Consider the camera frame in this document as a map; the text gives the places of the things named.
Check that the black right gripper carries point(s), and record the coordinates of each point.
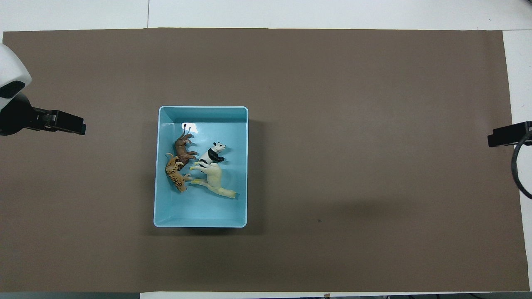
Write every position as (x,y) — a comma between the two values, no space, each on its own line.
(527,133)

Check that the brown lion toy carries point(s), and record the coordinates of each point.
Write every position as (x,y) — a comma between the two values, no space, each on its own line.
(181,148)

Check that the black and white panda toy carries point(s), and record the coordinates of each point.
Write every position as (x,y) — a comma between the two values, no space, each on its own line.
(208,157)

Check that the brown table mat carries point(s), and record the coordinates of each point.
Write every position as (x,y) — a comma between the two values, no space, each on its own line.
(353,124)

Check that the orange striped tiger toy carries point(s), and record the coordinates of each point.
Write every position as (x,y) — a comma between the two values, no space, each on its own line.
(174,174)

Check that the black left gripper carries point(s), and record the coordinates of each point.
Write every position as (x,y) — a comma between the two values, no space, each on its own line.
(20,118)

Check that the light blue storage box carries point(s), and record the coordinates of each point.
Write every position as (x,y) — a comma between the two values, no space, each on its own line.
(199,211)

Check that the white horse toy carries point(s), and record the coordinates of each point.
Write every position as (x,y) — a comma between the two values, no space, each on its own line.
(214,178)

